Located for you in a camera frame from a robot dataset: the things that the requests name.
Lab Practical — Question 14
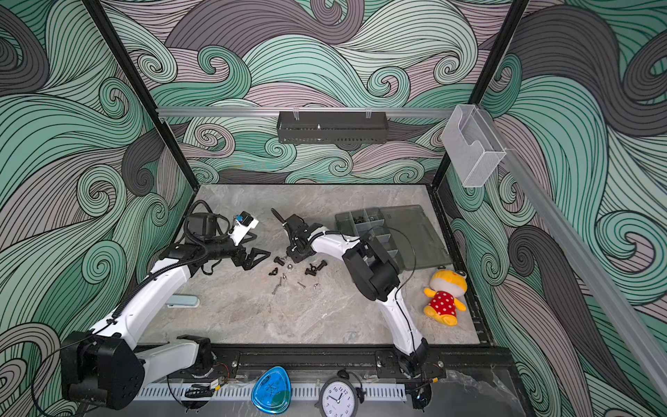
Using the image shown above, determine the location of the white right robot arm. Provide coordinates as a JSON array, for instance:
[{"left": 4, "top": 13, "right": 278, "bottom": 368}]
[{"left": 271, "top": 208, "right": 429, "bottom": 378}]

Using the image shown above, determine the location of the yellow red plush toy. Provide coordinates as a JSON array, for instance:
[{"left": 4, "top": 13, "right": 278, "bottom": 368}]
[{"left": 423, "top": 270, "right": 467, "bottom": 327}]

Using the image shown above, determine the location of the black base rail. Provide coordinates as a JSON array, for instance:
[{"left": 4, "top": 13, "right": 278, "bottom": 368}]
[{"left": 140, "top": 343, "right": 514, "bottom": 382}]

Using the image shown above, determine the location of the pale green small object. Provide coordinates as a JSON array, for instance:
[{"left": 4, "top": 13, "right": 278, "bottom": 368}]
[{"left": 165, "top": 295, "right": 200, "bottom": 309}]

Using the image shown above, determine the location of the black wall shelf tray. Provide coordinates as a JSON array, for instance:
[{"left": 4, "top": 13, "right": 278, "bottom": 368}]
[{"left": 276, "top": 111, "right": 389, "bottom": 149}]

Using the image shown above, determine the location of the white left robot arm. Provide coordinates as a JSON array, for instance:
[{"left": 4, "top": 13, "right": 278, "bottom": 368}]
[{"left": 60, "top": 201, "right": 270, "bottom": 410}]

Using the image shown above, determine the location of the clear acrylic wall holder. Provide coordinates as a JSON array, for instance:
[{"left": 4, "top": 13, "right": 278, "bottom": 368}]
[{"left": 440, "top": 104, "right": 507, "bottom": 189}]

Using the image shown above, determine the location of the small analog alarm clock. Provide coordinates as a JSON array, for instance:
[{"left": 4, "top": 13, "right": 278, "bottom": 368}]
[{"left": 315, "top": 369, "right": 366, "bottom": 417}]

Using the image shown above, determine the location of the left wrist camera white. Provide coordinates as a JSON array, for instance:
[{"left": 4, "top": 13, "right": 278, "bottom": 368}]
[{"left": 229, "top": 211, "right": 259, "bottom": 246}]

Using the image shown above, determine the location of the white slotted cable duct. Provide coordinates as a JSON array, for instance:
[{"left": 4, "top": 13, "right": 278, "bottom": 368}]
[{"left": 132, "top": 381, "right": 408, "bottom": 403}]

